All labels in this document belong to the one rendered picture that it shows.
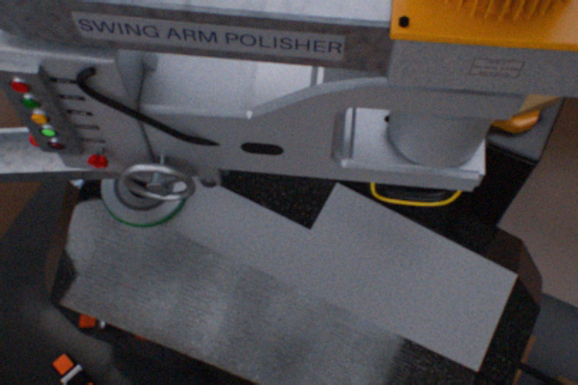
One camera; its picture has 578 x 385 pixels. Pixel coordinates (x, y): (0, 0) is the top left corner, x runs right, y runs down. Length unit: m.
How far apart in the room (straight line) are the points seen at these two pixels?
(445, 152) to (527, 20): 0.40
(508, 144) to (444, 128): 0.84
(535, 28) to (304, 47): 0.32
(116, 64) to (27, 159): 0.71
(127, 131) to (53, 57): 0.23
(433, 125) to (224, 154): 0.42
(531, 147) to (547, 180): 0.84
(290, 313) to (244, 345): 0.16
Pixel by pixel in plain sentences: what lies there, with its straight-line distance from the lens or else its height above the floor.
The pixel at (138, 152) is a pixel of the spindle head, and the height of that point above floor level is 1.26.
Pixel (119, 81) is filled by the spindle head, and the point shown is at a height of 1.51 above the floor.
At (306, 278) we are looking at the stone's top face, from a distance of 1.81.
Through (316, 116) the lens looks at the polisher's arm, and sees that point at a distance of 1.31.
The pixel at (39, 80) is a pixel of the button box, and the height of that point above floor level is 1.52.
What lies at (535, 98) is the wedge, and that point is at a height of 0.82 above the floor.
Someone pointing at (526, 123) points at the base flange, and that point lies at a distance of 2.17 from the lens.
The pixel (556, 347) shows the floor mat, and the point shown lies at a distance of 2.78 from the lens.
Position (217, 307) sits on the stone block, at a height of 0.75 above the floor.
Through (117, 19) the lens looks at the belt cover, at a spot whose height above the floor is 1.68.
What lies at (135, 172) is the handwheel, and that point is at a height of 1.28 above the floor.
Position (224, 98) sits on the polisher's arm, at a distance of 1.36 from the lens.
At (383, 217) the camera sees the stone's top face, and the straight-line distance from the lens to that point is 1.88.
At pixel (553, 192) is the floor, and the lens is 3.00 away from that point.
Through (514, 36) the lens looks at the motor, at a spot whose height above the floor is 1.74.
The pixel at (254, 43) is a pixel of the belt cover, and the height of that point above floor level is 1.65.
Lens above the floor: 2.57
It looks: 65 degrees down
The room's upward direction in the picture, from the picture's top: straight up
